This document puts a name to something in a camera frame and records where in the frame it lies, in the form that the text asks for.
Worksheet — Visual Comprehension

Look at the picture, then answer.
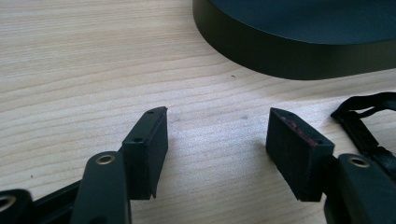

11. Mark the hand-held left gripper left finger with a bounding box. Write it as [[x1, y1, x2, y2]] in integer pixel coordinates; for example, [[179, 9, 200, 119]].
[[120, 105, 169, 201]]

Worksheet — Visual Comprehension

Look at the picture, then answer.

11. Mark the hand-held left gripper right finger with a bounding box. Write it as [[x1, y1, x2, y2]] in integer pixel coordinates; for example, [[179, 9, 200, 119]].
[[264, 107, 336, 203]]

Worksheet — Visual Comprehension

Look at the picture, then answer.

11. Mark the dark round flat base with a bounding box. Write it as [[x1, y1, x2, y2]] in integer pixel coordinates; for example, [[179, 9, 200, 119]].
[[191, 0, 396, 81]]

